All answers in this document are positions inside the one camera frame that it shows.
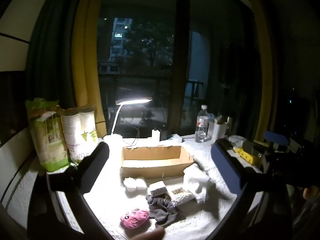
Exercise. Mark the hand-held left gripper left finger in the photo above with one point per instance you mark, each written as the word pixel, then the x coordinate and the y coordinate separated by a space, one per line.
pixel 93 163

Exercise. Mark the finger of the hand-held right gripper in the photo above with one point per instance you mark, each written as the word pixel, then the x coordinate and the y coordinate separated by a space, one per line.
pixel 276 138
pixel 252 147

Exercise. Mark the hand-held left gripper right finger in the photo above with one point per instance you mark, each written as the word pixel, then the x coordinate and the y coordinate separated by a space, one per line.
pixel 228 166

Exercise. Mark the white cloth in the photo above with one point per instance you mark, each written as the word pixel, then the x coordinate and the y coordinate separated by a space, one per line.
pixel 197 180

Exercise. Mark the cardboard box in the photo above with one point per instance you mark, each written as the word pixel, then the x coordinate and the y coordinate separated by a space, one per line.
pixel 155 171

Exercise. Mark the small white box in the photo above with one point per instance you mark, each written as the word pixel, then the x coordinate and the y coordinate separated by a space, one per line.
pixel 157 188

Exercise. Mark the pink plush toy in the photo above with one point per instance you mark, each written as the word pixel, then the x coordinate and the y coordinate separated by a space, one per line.
pixel 135 218

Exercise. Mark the grey sock pair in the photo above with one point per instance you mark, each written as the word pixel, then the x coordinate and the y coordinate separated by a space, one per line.
pixel 162 212

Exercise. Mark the yellow packet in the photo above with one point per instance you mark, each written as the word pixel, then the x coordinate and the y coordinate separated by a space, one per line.
pixel 246 156

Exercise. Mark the white paper cup pack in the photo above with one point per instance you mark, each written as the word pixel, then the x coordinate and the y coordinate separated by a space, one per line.
pixel 78 132

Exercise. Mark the clear water bottle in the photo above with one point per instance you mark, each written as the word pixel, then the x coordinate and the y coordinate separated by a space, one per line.
pixel 202 127

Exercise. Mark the green paper cup pack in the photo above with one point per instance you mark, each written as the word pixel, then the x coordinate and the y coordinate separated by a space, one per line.
pixel 47 142

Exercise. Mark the yellow curtain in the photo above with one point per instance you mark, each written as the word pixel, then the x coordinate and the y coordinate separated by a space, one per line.
pixel 262 80
pixel 85 67

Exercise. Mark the white power strip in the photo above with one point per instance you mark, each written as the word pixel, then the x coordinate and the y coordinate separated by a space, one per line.
pixel 175 138

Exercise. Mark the white charger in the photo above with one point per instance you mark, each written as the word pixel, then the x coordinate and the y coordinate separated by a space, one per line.
pixel 155 135

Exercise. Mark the white desk lamp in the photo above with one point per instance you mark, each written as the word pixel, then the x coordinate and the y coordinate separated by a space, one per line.
pixel 133 101

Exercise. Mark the dark green curtain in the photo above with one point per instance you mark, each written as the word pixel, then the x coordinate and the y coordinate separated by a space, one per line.
pixel 50 55

